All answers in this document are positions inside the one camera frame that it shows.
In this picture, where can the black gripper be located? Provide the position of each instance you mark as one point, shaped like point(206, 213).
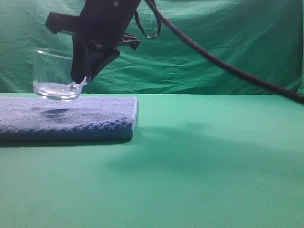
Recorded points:
point(100, 21)

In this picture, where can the transparent glass cup with handle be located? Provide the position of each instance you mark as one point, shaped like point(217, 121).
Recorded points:
point(51, 75)

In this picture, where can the folded blue towel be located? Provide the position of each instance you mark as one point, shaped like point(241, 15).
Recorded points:
point(91, 118)

